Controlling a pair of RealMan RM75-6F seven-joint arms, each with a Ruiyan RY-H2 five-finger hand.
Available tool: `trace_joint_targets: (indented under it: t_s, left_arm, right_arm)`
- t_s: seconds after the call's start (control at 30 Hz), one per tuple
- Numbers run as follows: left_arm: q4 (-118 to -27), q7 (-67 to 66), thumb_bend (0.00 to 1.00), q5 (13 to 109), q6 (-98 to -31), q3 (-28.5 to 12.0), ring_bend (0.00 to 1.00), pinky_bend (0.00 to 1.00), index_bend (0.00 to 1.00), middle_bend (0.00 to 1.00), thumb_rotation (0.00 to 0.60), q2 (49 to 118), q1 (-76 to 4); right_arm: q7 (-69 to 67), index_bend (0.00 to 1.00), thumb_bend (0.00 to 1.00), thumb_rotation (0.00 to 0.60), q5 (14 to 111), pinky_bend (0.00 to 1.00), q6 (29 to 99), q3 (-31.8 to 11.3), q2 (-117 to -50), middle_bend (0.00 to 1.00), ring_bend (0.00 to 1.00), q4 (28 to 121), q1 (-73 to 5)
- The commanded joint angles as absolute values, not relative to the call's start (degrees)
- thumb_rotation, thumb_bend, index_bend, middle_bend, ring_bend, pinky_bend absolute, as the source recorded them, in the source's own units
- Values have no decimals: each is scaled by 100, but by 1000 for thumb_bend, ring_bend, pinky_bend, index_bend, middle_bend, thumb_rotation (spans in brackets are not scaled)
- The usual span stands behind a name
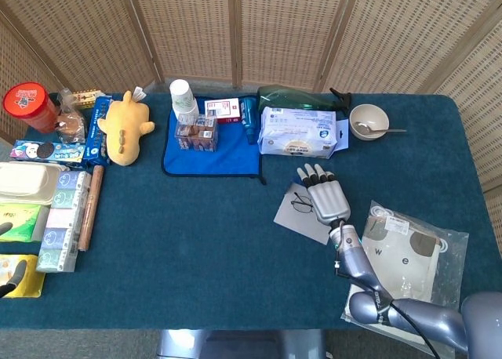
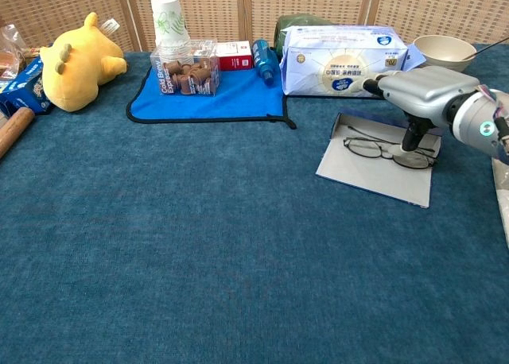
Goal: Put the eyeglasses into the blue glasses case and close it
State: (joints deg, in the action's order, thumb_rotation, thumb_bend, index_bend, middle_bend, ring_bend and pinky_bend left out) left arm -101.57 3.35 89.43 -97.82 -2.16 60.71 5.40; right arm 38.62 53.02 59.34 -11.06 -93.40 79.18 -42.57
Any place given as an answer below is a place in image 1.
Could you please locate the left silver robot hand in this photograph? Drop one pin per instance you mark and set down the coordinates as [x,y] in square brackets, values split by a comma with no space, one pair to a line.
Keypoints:
[19,274]

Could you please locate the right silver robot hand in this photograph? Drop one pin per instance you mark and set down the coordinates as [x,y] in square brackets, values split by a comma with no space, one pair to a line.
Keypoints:
[329,200]

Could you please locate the black thin-frame glasses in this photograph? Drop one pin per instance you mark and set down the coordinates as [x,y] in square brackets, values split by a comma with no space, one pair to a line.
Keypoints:
[299,205]

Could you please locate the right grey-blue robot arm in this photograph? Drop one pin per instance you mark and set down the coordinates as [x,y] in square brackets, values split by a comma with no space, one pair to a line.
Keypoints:
[353,257]

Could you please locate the yellow snack bag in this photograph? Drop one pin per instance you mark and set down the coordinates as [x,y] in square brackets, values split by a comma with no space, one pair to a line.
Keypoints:
[33,273]

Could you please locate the green tissue pack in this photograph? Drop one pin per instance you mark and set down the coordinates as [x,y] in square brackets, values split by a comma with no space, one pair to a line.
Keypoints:
[23,218]

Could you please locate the pastel pocket tissue multipack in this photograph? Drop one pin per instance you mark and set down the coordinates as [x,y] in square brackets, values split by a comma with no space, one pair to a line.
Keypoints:
[62,218]

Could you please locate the white and blue tissue pack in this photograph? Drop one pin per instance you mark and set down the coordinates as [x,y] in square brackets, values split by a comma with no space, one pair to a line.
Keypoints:
[298,133]

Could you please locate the white clamshell food box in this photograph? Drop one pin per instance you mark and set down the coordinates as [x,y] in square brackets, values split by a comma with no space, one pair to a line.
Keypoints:
[23,182]

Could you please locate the metal spoon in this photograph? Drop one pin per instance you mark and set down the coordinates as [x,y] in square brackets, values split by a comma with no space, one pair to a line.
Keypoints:
[392,130]

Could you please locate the wooden rolling pin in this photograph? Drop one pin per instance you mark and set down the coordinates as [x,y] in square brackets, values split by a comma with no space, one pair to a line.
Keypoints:
[91,208]

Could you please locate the beige bowl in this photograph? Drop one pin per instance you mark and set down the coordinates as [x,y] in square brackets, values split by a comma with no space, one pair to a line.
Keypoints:
[372,112]

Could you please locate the clear bag with white garment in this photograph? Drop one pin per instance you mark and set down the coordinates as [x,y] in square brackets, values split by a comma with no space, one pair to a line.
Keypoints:
[415,257]

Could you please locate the blue cloth with black trim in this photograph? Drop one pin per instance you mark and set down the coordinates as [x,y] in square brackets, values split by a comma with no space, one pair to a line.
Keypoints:
[212,161]

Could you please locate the blue sandwich cookie box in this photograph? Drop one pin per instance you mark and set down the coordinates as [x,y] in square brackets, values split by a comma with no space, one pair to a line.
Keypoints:
[47,152]

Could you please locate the red and white carton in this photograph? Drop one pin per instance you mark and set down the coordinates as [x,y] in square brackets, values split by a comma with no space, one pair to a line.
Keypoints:
[223,109]

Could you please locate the clear coffee capsule box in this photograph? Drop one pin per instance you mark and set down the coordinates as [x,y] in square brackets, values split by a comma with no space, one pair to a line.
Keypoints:
[196,135]

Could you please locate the dark blue snack box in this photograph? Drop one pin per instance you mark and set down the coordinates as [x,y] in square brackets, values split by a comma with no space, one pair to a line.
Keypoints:
[96,139]

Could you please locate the teal fabric table cover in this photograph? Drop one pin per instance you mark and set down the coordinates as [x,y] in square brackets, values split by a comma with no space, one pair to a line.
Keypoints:
[176,237]

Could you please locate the bagged brown pastry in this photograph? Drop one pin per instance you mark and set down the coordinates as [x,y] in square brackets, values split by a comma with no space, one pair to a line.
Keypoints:
[70,125]

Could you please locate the grey robot torso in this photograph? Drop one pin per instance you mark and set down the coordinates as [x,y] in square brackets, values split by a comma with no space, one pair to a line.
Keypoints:
[235,345]

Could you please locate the yellow plush toy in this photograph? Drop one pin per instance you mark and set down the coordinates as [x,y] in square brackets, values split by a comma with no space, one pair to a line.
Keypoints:
[123,135]

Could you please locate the red lidded canister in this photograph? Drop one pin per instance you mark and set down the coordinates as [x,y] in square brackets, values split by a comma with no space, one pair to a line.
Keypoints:
[27,100]

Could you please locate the woven rattan folding screen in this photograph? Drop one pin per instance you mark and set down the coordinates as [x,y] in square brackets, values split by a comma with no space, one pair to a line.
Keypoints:
[274,30]

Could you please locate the white paper cup stack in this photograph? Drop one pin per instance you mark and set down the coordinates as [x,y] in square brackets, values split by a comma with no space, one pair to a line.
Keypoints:
[182,96]

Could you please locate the small yellow patterned box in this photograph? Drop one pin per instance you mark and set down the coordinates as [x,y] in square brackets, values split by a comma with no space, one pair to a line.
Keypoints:
[88,98]

